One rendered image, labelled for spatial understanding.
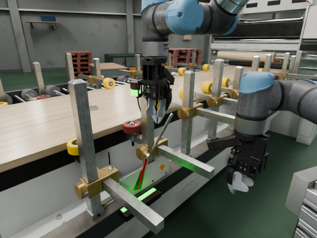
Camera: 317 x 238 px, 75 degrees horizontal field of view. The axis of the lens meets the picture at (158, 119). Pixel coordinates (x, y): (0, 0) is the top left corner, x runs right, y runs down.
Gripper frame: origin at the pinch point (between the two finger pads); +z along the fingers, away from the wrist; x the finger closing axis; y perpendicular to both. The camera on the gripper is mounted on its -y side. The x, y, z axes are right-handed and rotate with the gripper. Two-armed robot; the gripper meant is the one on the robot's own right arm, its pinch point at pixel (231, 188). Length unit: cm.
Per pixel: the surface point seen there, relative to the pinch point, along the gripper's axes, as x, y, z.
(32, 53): 231, -1006, 9
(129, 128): -3.5, -45.9, -7.5
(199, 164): -0.3, -11.7, -3.4
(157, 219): -24.8, -7.5, -0.8
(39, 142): -35, -59, -8
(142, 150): -8.3, -32.0, -4.1
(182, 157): -1.2, -18.5, -3.4
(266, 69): 119, -33, -22
